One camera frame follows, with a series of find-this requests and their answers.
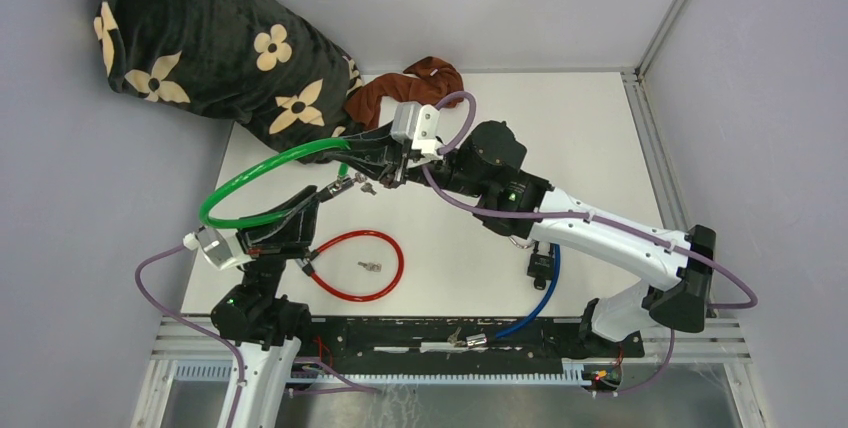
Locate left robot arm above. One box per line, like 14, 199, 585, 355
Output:
198, 185, 320, 427

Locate brown towel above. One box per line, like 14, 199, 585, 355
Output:
344, 56, 464, 130

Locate loose silver key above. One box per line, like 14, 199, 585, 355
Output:
358, 262, 382, 273

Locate green cable lock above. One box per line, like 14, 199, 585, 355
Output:
198, 138, 349, 229

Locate black padlock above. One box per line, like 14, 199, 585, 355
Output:
526, 242, 556, 291

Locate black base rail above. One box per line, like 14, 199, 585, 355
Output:
299, 316, 645, 376

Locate black floral plush blanket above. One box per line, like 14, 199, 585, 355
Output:
94, 0, 369, 152

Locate red cable lock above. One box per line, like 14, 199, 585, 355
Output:
294, 230, 405, 304

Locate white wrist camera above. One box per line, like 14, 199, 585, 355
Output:
182, 226, 253, 271
390, 102, 443, 159

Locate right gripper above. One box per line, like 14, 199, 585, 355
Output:
324, 121, 487, 200

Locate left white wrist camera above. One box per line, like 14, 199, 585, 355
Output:
182, 226, 253, 271

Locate white cable duct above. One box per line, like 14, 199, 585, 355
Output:
174, 360, 591, 388

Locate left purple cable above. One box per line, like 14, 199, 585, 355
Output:
135, 244, 248, 428

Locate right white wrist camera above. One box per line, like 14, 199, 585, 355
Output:
390, 102, 443, 159

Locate blue cable lock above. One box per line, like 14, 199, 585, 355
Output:
447, 241, 561, 347

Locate aluminium frame rail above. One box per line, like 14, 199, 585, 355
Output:
621, 0, 752, 365

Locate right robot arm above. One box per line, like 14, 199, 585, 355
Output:
318, 121, 715, 356

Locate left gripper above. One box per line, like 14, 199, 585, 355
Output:
235, 183, 320, 303

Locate brass padlock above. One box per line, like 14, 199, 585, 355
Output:
508, 236, 536, 250

